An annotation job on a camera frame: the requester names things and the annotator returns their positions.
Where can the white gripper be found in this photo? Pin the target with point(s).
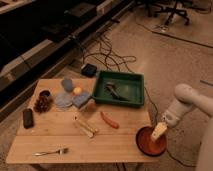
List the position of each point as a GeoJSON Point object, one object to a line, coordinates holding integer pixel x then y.
{"type": "Point", "coordinates": [171, 118]}

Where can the dark tool in tray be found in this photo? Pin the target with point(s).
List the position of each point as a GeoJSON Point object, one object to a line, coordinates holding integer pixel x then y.
{"type": "Point", "coordinates": [109, 86]}

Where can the cream stick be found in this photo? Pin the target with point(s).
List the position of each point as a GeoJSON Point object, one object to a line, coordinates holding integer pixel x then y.
{"type": "Point", "coordinates": [84, 130]}
{"type": "Point", "coordinates": [86, 125]}

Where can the wooden table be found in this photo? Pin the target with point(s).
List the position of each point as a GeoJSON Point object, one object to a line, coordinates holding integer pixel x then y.
{"type": "Point", "coordinates": [55, 129]}

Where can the red-brown bowl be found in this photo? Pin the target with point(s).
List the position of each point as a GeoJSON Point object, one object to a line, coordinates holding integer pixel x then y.
{"type": "Point", "coordinates": [147, 146]}

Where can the blue sponge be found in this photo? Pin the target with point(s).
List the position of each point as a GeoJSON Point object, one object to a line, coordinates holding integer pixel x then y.
{"type": "Point", "coordinates": [81, 99]}

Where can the bunch of dark grapes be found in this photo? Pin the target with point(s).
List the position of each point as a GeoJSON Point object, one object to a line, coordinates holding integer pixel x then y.
{"type": "Point", "coordinates": [42, 104]}

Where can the black rectangular block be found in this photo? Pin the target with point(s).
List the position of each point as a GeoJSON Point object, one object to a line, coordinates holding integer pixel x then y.
{"type": "Point", "coordinates": [28, 120]}

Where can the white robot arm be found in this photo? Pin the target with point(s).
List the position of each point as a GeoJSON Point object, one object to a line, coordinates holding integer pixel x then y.
{"type": "Point", "coordinates": [185, 100]}

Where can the dark small cup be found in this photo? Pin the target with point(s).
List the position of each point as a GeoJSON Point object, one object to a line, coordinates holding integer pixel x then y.
{"type": "Point", "coordinates": [44, 93]}

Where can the cream stick right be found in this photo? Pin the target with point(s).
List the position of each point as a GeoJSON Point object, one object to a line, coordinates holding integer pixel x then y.
{"type": "Point", "coordinates": [86, 125]}

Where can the yellow ball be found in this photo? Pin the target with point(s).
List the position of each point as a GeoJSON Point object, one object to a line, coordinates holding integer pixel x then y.
{"type": "Point", "coordinates": [77, 90]}

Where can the office chair base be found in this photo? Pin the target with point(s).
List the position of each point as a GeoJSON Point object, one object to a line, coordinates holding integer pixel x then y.
{"type": "Point", "coordinates": [171, 10]}

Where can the blue-grey cup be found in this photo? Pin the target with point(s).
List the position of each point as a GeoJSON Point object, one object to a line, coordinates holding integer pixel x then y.
{"type": "Point", "coordinates": [67, 84]}

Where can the green plastic tray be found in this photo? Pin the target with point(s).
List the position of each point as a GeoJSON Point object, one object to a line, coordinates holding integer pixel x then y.
{"type": "Point", "coordinates": [128, 85]}

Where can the black power box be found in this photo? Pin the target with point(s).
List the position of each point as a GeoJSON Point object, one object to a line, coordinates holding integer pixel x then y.
{"type": "Point", "coordinates": [88, 70]}

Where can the silver fork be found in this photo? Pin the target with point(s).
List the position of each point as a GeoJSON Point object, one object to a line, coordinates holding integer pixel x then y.
{"type": "Point", "coordinates": [59, 151]}

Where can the cream stick left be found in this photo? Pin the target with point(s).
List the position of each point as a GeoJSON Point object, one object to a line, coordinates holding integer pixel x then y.
{"type": "Point", "coordinates": [84, 130]}

